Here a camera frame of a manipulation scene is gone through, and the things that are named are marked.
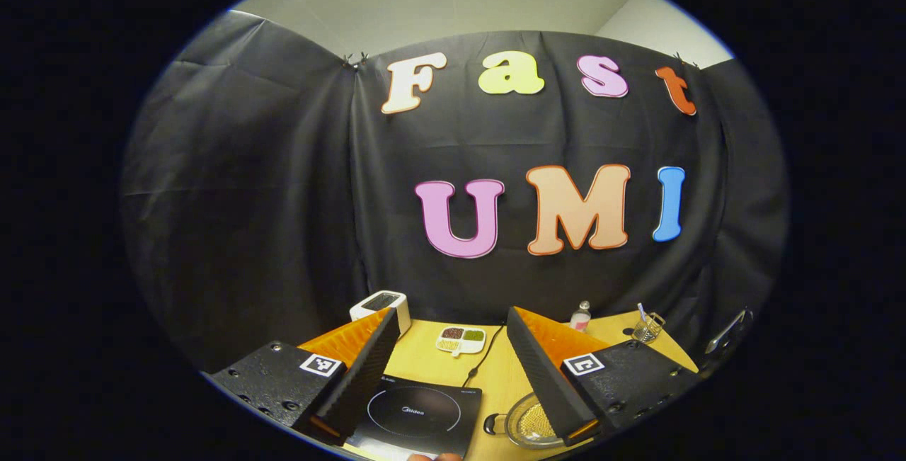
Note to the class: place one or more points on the black induction cooktop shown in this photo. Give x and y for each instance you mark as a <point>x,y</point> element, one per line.
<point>425,411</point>

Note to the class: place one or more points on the small clear bottle pink label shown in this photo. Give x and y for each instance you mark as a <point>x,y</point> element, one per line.
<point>580,318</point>

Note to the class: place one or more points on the striped drinking straw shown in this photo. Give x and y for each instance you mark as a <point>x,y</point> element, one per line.
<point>642,312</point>

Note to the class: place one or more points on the white divided bean dish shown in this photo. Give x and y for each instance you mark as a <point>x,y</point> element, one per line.
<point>460,339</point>

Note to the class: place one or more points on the clear glass holder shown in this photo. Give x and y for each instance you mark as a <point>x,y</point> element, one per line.
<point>648,330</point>

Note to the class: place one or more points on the black backdrop cloth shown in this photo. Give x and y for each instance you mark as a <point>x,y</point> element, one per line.
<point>283,199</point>

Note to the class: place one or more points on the white boxy appliance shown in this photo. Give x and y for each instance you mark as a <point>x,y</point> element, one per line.
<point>382,303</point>

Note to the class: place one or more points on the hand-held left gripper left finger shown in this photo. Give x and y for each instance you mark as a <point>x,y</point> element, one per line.
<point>364,376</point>

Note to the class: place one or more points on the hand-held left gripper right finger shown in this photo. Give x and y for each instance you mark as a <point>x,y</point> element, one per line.
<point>541,383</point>

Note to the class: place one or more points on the pile of yellow beans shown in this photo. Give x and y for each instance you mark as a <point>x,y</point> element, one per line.
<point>534,422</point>

